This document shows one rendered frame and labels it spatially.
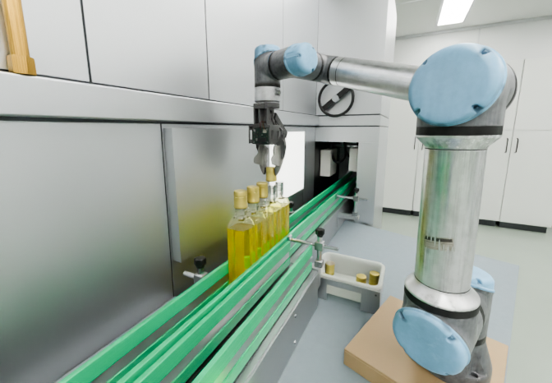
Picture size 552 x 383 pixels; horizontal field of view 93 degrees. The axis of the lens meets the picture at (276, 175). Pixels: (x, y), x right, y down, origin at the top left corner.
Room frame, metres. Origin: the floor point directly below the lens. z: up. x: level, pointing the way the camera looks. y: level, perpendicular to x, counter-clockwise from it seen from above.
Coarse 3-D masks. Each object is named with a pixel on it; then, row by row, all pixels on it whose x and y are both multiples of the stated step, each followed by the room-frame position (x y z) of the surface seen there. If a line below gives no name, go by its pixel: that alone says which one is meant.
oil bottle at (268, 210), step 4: (260, 208) 0.74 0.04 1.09; (264, 208) 0.74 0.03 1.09; (268, 208) 0.74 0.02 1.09; (272, 208) 0.76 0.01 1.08; (264, 212) 0.73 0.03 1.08; (268, 212) 0.73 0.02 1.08; (272, 212) 0.76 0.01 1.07; (268, 216) 0.73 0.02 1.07; (272, 216) 0.75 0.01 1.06; (268, 220) 0.73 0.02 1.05; (272, 220) 0.75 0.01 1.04; (268, 224) 0.73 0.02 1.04; (272, 224) 0.75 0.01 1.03; (268, 228) 0.73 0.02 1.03; (272, 228) 0.75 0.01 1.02; (268, 232) 0.73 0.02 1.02; (272, 232) 0.75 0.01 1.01; (268, 236) 0.73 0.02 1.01; (272, 236) 0.75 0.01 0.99; (268, 240) 0.73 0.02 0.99; (272, 240) 0.75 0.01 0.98; (268, 244) 0.73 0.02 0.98; (272, 244) 0.75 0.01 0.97; (268, 248) 0.73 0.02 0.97
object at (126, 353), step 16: (304, 208) 1.17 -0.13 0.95; (224, 272) 0.64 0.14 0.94; (192, 288) 0.53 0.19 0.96; (208, 288) 0.58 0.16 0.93; (176, 304) 0.49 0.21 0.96; (192, 304) 0.54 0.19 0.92; (160, 320) 0.46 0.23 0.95; (176, 320) 0.49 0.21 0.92; (128, 336) 0.40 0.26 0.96; (144, 336) 0.42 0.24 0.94; (160, 336) 0.46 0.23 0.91; (112, 352) 0.37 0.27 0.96; (128, 352) 0.40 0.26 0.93; (144, 352) 0.42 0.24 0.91; (80, 368) 0.33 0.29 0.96; (96, 368) 0.35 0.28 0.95; (112, 368) 0.37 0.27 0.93; (128, 368) 0.39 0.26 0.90
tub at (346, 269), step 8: (328, 256) 0.95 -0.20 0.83; (336, 256) 0.94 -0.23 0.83; (344, 256) 0.93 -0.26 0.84; (352, 256) 0.92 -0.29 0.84; (336, 264) 0.94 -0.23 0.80; (344, 264) 0.92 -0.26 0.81; (352, 264) 0.91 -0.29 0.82; (360, 264) 0.90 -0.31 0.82; (368, 264) 0.89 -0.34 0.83; (376, 264) 0.87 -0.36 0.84; (336, 272) 0.93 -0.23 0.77; (344, 272) 0.92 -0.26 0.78; (352, 272) 0.91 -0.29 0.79; (360, 272) 0.90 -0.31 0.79; (368, 272) 0.88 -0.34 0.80; (344, 280) 0.77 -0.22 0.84; (352, 280) 0.76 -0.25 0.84; (368, 280) 0.88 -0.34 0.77; (376, 288) 0.73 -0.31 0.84
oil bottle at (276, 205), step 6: (270, 204) 0.78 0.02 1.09; (276, 204) 0.79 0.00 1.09; (276, 210) 0.78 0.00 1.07; (282, 210) 0.82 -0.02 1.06; (276, 216) 0.78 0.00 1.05; (282, 216) 0.82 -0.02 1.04; (276, 222) 0.78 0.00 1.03; (282, 222) 0.82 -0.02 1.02; (276, 228) 0.78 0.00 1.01; (282, 228) 0.82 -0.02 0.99; (276, 234) 0.78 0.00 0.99; (276, 240) 0.78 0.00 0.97
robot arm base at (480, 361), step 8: (480, 344) 0.47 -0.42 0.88; (472, 352) 0.46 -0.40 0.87; (480, 352) 0.47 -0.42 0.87; (488, 352) 0.48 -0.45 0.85; (472, 360) 0.46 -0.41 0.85; (480, 360) 0.46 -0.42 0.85; (488, 360) 0.47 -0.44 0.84; (464, 368) 0.46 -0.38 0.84; (472, 368) 0.46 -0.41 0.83; (480, 368) 0.46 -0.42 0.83; (488, 368) 0.46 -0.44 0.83; (440, 376) 0.47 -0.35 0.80; (448, 376) 0.46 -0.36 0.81; (456, 376) 0.46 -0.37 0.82; (464, 376) 0.45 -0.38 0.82; (472, 376) 0.45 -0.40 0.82; (480, 376) 0.45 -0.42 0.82; (488, 376) 0.46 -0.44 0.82
